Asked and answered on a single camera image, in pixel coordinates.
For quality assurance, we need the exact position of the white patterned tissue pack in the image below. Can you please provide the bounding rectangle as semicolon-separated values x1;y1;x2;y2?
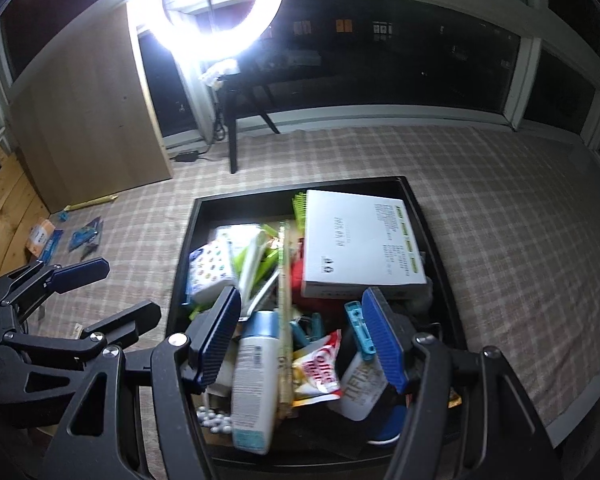
186;237;238;306

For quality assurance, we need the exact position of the red coffee sachet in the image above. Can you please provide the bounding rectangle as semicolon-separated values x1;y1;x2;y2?
291;330;342;408

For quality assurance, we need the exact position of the black pouch white label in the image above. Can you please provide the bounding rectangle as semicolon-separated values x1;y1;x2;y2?
327;353;388;422

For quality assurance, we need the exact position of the blue flat sachet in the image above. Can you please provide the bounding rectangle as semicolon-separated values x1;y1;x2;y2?
38;229;64;264

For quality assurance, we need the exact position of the blue card with mascot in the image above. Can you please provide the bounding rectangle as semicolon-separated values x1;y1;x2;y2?
68;217;100;252

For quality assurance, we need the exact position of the orange tissue pack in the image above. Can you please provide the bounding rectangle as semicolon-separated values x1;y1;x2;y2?
26;218;55;258

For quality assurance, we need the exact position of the light blue peg in tray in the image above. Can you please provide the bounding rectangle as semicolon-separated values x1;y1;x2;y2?
344;301;376;363

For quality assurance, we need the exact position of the grey foil pouch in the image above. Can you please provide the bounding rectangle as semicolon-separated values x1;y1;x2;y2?
81;217;104;261

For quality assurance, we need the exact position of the long yellow stick packet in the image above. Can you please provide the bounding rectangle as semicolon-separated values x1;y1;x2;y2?
62;194;119;212

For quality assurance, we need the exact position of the white lotion bottle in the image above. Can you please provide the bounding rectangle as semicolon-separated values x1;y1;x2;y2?
230;311;279;455

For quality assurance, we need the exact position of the pine wood plank board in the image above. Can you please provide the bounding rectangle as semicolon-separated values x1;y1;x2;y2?
0;145;50;276

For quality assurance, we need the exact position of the wooden ruler in tray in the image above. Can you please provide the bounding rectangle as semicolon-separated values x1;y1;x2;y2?
277;222;294;420

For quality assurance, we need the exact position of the white cardboard box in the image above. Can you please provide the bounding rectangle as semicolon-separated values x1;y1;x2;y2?
301;190;427;300

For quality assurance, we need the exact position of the light wooden board panel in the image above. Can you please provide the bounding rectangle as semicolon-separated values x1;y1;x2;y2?
8;6;173;211

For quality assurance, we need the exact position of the black stand leg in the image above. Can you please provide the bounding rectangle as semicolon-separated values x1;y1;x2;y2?
220;76;280;174

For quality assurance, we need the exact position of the ring light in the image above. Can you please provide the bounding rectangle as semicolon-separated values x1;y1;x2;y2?
138;0;283;62

